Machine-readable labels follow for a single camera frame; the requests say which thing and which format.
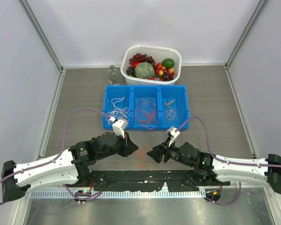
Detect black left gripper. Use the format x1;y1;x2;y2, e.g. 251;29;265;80
97;130;139;160

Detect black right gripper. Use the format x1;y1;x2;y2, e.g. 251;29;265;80
147;136;194;167

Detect yellow cable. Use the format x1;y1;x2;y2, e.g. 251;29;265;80
163;99;177;120

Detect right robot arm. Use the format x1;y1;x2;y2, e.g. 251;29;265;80
147;142;281;195

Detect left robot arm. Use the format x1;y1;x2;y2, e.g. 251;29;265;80
1;132;138;203

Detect left blue bin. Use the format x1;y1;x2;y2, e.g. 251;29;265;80
103;85;133;130

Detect right blue bin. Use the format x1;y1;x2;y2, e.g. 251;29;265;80
158;85;190;130

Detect clear glass bottle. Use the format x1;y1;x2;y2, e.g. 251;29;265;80
108;65;121;85

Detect dark grape bunch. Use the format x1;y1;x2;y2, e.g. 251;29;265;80
126;66;136;77

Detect green melon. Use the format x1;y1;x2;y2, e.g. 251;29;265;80
135;62;155;79

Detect red yellow peaches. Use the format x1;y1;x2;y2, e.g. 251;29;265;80
154;63;175;82

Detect red grape bunch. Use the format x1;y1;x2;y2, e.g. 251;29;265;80
129;53;156;66

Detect green mango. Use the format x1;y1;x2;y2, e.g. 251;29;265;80
162;58;175;69

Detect white plastic basket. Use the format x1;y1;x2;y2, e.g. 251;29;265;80
120;45;182;85

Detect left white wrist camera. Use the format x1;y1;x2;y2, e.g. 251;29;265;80
109;117;128;138

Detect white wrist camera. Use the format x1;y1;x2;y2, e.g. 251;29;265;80
109;117;128;138
166;126;180;147

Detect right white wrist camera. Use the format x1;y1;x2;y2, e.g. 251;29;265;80
166;126;180;147

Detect white slotted cable duct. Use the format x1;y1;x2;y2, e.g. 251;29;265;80
30;189;206;199

